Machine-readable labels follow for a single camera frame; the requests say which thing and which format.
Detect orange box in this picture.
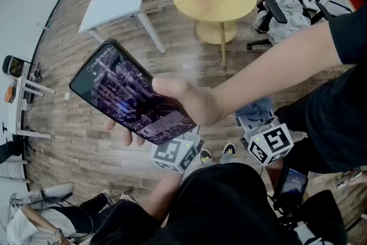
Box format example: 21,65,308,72
4,85,17,103

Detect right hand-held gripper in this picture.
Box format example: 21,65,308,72
235,114,295,167

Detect grey hoodie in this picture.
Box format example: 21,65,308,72
252,0,312,44

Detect white rectangular table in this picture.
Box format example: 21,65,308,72
78,0,167,55

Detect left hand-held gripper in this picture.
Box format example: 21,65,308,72
149,132,205,173

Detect grey-blue wiping cloth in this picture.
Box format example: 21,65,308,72
235,97,274,122

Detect person's shoe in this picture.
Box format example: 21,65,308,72
222,142,237,157
200,148,213,164

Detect person's black shirt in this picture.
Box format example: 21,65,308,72
88,163,348,245

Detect black monitor screen rig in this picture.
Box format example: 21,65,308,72
272,165,309,216

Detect black smartphone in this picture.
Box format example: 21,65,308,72
69,38,198,146

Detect person's left shoe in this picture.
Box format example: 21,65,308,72
200,148,213,164

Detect person's right shoe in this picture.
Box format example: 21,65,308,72
222,142,237,157

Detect tangle of black cables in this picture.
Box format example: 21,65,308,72
28,63,44,81

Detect person's right forearm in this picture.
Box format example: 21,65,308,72
265,162,285,196

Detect person's left forearm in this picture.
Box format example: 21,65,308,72
142,172,184,221

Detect round yellow wooden table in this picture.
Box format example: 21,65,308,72
173,0,258,68

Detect person's grey trousers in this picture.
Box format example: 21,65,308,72
200,151,244,166

